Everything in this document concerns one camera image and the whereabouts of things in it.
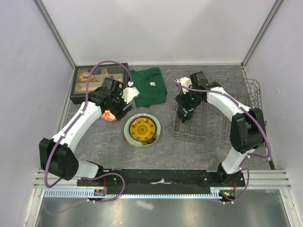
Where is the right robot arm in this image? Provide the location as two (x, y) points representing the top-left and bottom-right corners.
(175, 71), (270, 186)

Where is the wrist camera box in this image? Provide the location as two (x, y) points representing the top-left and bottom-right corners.
(122, 81), (140, 104)
(178, 77), (192, 94)

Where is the grey wire dish rack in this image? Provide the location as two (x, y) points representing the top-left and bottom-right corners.
(171, 73), (262, 147)

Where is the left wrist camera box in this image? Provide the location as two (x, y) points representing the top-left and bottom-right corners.
(122, 81), (140, 104)

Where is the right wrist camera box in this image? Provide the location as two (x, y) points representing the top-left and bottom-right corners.
(178, 77), (192, 94)

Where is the yellow small plate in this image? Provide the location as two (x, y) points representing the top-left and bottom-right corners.
(129, 116), (157, 142)

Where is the beige bird pattern plate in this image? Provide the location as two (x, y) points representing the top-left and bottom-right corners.
(125, 134), (160, 148)

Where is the blue white cable duct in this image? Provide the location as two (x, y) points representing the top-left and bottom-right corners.
(43, 188), (223, 199)

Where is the light green flower plate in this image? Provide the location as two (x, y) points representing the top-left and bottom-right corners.
(124, 113), (161, 148)

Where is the white orange patterned bowl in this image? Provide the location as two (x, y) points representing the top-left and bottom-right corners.
(101, 110), (116, 122)

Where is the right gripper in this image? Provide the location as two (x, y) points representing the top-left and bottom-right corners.
(175, 87), (203, 114)

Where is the dark green mug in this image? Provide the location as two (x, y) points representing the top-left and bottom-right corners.
(178, 106), (195, 123)

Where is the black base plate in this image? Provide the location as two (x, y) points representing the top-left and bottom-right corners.
(77, 168), (246, 196)

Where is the gold bracelet coil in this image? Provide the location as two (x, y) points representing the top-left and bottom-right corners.
(79, 72), (94, 83)

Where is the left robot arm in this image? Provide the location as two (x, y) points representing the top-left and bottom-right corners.
(39, 77), (140, 186)

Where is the green folded t-shirt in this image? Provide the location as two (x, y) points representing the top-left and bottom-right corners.
(131, 67), (167, 108)

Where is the black compartment box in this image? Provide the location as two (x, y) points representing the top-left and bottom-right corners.
(70, 63), (129, 105)

